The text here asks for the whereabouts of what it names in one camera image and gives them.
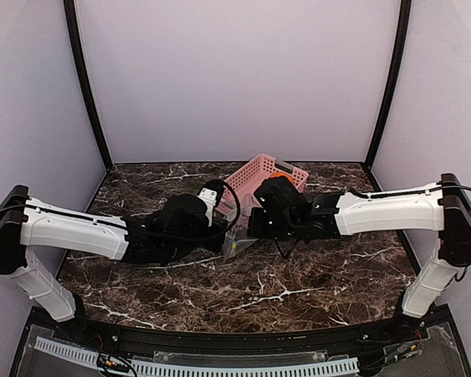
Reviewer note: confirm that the right black corner post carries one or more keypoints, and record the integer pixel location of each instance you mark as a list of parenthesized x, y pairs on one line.
[(391, 81)]

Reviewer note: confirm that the white slotted cable duct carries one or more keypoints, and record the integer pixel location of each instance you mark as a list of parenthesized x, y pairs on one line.
[(106, 364)]

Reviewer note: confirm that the black corner post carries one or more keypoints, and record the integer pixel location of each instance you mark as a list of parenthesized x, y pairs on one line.
[(75, 39), (391, 81)]

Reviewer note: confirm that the pink plastic basket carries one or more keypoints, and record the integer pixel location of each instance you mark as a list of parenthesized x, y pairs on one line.
[(248, 178)]

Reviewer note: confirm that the clear zip top bag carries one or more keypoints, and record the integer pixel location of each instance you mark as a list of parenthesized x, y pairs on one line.
[(236, 239)]

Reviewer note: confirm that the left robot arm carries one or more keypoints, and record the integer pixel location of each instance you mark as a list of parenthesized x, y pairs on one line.
[(185, 222)]

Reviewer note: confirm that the left black corner post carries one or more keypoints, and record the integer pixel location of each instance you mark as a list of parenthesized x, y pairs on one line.
[(75, 39)]

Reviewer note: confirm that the black front frame rail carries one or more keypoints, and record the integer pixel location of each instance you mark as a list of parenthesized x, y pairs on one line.
[(354, 340)]

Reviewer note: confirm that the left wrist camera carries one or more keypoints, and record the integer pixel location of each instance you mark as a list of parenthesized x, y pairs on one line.
[(210, 198)]

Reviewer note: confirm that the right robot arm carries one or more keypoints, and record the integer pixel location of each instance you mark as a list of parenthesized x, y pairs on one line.
[(284, 213)]

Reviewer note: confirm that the clear acrylic plate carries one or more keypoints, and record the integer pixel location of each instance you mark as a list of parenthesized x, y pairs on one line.
[(239, 361)]

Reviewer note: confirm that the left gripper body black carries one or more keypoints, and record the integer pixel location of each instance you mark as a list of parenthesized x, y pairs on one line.
[(218, 228)]

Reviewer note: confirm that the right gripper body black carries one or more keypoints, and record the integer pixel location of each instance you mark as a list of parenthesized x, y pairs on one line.
[(257, 225)]

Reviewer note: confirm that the orange toy fruit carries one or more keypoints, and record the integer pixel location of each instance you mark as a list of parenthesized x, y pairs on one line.
[(280, 175)]

